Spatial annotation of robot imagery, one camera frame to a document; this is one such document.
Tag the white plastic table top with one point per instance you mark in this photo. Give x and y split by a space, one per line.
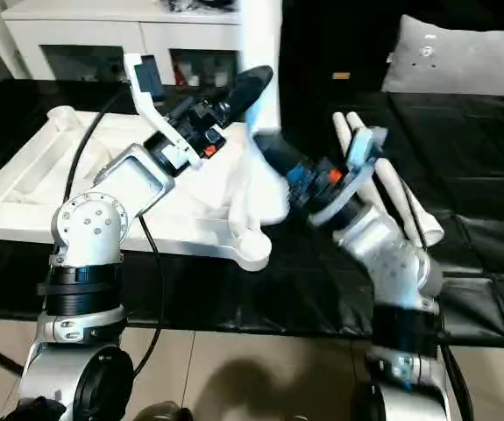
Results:
23 175

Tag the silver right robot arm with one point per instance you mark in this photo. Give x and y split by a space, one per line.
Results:
387 245

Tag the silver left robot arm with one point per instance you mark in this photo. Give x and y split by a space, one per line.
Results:
94 228

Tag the small white jar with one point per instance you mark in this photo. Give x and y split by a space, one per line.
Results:
193 81

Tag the dark clutter pile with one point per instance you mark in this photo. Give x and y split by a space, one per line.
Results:
190 5

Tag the black work mat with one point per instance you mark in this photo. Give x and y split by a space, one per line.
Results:
453 175

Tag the white glass-door cabinet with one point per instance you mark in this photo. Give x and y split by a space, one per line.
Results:
80 30

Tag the grey cushion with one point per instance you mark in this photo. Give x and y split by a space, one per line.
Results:
462 61

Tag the black robot foot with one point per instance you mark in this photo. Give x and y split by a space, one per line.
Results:
161 413

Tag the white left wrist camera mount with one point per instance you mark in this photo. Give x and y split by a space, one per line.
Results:
144 101

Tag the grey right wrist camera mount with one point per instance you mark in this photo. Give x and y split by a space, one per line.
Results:
365 147

